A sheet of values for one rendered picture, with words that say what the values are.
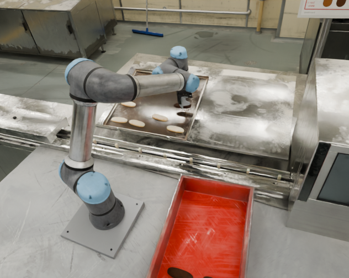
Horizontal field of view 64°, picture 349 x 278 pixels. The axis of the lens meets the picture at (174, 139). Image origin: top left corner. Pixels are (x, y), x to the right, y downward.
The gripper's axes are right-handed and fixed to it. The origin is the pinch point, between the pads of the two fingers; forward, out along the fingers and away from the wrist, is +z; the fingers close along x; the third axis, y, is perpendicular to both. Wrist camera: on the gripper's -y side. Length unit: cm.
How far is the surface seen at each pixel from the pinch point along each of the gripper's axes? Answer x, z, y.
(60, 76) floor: 151, 123, -216
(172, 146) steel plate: -21.2, 12.1, -2.3
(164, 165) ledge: -37.3, 5.0, -1.7
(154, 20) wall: 335, 147, -132
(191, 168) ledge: -37.3, 5.2, 11.6
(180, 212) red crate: -60, 5, 11
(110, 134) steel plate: -16.6, 12.3, -41.0
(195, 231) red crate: -68, 4, 19
